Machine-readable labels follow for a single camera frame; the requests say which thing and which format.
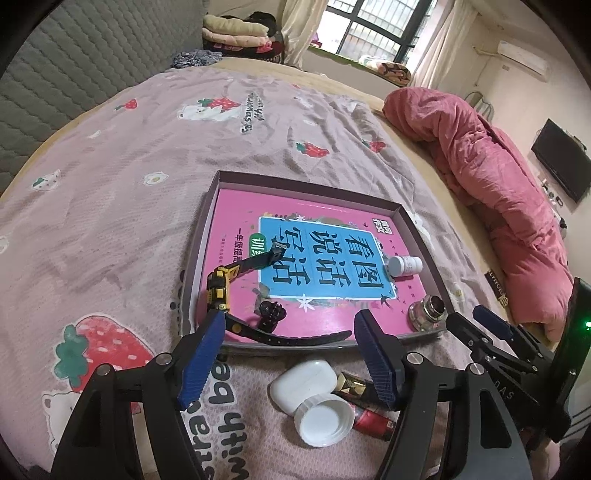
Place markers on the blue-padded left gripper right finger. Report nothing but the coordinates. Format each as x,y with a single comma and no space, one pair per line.
383,355

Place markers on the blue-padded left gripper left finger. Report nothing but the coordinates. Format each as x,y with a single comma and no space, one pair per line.
198,352

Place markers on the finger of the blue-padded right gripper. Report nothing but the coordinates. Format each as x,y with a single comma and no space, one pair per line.
523,343
483,349

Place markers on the black and gold box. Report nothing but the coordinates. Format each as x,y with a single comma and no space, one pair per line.
360,391

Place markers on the yellow black wrist watch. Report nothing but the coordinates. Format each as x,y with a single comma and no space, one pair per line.
229,288

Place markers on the white plastic jar lid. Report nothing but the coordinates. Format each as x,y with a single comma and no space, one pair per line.
323,420

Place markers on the white pill bottle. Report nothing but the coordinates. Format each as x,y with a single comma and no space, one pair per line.
404,266

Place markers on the small black toy figure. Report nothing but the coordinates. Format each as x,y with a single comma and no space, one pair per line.
270,315

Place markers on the rolled pink quilt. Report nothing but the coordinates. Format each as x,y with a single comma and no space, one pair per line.
488,174

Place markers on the white earbud case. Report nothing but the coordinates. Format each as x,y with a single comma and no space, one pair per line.
306,379

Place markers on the pink and blue book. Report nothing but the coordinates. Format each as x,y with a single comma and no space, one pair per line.
336,260

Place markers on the shallow dark cardboard box tray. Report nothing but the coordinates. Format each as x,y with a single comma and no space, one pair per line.
192,307

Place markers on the pink strawberry print bedsheet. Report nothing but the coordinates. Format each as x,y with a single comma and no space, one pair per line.
100,218

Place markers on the white air conditioner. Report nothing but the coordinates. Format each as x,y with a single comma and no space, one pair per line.
528,60

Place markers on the brown patterned pillow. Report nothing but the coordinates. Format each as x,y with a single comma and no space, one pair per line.
396,73

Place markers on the patterned dark cloth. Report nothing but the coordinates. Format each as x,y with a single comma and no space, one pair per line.
195,58

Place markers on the stack of folded blankets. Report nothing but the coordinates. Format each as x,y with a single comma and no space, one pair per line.
255,37

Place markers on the barred window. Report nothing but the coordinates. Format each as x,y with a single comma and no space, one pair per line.
367,30

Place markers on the grey quilted headboard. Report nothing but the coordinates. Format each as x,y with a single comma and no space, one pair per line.
79,56

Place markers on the cream curtain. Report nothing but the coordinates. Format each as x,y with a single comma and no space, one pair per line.
299,21

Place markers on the black wall television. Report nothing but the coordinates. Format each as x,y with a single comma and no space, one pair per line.
564,158

